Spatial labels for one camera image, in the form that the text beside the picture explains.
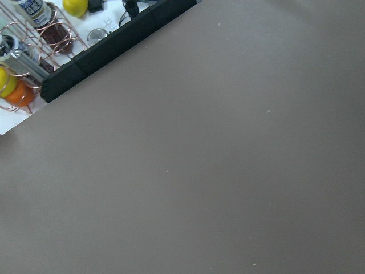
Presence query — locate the orange fruit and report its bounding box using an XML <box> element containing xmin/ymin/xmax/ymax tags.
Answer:
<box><xmin>5</xmin><ymin>81</ymin><xmax>34</xmax><ymax>108</ymax></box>

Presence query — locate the copper wire rack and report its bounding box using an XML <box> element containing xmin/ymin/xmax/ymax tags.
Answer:
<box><xmin>1</xmin><ymin>1</ymin><xmax>88</xmax><ymax>114</ymax></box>

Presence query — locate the yellow lemon near rack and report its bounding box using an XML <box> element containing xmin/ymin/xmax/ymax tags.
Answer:
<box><xmin>0</xmin><ymin>67</ymin><xmax>18</xmax><ymax>98</ymax></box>

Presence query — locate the silver can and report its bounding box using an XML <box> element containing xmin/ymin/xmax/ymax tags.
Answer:
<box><xmin>10</xmin><ymin>50</ymin><xmax>50</xmax><ymax>83</ymax></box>

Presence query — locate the white label bottle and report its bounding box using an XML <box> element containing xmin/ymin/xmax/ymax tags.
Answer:
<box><xmin>15</xmin><ymin>0</ymin><xmax>52</xmax><ymax>29</ymax></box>

